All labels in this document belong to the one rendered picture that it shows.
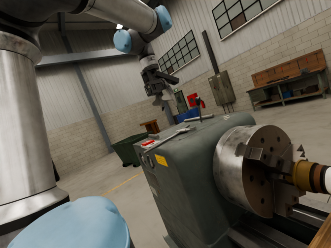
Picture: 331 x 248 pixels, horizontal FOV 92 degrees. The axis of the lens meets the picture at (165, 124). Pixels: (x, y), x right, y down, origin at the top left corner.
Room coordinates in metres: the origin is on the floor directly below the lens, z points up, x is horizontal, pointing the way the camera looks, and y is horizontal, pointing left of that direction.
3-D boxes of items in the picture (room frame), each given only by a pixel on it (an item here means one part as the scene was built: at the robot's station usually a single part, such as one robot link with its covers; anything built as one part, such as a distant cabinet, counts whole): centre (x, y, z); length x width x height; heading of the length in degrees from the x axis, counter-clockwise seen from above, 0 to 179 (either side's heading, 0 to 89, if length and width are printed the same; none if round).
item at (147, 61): (0.74, -0.03, 1.62); 0.08 x 0.08 x 0.05
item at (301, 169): (0.43, -0.33, 1.08); 0.09 x 0.09 x 0.09; 25
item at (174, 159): (0.92, -0.08, 1.06); 0.59 x 0.48 x 0.39; 25
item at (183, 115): (7.08, -0.87, 0.44); 0.59 x 0.59 x 0.88
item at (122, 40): (0.65, 0.01, 1.69); 0.11 x 0.11 x 0.08; 60
